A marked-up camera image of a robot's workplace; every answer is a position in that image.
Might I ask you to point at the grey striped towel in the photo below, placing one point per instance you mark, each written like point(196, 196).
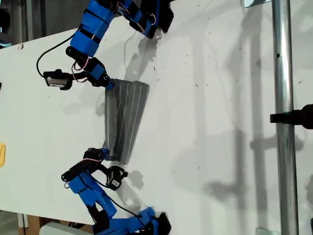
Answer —
point(127, 117)

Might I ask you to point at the small metal table clip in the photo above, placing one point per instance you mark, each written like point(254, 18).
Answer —
point(21, 46)

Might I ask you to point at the white box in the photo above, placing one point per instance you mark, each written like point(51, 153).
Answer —
point(61, 229)

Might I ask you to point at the yellow object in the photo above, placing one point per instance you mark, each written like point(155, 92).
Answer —
point(2, 154)

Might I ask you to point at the dark round object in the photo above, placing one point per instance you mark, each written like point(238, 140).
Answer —
point(4, 19)

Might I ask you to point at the black clamp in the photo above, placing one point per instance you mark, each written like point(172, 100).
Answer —
point(296, 117)

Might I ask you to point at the black camera box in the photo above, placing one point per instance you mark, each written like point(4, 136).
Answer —
point(58, 79)
point(116, 178)

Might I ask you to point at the steel post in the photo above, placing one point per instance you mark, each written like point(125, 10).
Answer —
point(283, 61)

